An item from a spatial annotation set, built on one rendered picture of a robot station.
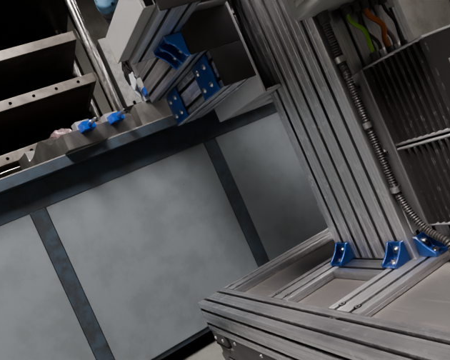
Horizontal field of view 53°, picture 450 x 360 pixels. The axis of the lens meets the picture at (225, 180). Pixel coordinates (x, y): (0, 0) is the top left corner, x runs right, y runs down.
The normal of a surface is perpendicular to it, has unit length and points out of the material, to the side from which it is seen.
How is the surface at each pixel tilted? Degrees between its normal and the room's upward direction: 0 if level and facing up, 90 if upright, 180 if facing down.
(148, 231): 90
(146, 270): 90
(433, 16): 90
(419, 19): 90
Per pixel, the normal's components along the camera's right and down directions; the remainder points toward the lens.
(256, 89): -0.83, 0.38
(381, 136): 0.39, -0.14
